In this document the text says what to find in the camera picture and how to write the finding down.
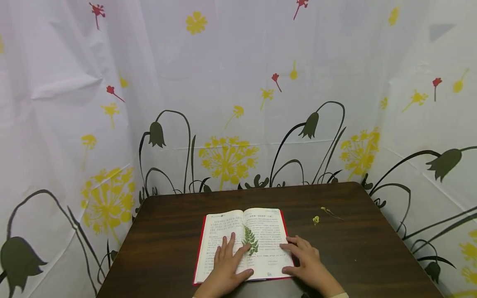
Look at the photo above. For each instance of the green fern leaf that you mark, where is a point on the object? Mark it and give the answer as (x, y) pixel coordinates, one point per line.
(251, 239)

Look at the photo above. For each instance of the person's right forearm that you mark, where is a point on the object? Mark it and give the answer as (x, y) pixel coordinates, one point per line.
(337, 295)

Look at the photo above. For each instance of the person's left middle finger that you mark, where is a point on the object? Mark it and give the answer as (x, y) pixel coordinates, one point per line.
(232, 245)

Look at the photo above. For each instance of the person's right middle finger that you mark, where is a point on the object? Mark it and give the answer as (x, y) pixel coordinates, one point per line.
(296, 240)

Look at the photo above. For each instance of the person's left hand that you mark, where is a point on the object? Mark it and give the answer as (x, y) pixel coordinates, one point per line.
(223, 273)

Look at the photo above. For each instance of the person's right thumb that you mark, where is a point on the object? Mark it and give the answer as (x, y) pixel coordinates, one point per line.
(290, 270)

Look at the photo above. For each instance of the person's left thumb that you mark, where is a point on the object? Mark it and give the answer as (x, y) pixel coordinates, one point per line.
(246, 274)

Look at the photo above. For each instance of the yellow flower with thin stem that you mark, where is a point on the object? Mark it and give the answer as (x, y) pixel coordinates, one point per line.
(328, 211)

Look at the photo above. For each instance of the person's left forearm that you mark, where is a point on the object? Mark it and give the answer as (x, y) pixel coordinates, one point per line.
(208, 295)

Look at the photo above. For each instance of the person's left ring finger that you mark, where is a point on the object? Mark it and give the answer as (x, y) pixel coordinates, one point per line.
(224, 248)

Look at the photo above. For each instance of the person's left index finger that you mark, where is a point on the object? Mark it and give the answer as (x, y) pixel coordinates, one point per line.
(243, 252)

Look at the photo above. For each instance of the person's right hand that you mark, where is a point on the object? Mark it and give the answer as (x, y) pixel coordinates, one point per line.
(311, 265)

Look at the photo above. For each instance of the person's left little finger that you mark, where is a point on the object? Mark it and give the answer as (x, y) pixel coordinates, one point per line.
(217, 255)

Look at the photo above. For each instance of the book with red cover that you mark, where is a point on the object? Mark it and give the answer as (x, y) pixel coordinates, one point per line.
(266, 231)

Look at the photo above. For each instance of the person's right index finger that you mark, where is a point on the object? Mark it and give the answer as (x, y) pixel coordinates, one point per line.
(288, 247)

